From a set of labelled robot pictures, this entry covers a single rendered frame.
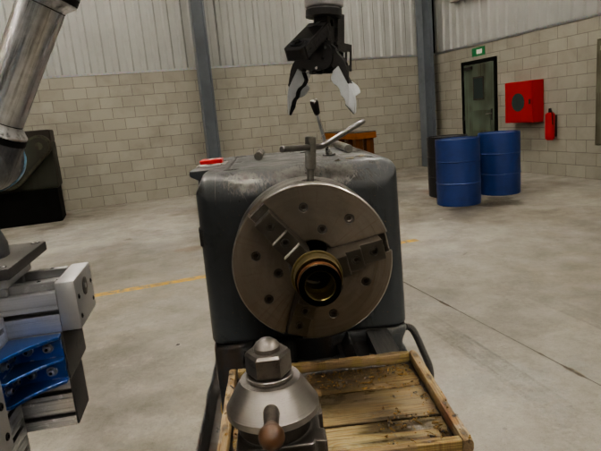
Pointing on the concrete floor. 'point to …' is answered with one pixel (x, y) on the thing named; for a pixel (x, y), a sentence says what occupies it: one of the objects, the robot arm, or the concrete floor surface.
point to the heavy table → (363, 139)
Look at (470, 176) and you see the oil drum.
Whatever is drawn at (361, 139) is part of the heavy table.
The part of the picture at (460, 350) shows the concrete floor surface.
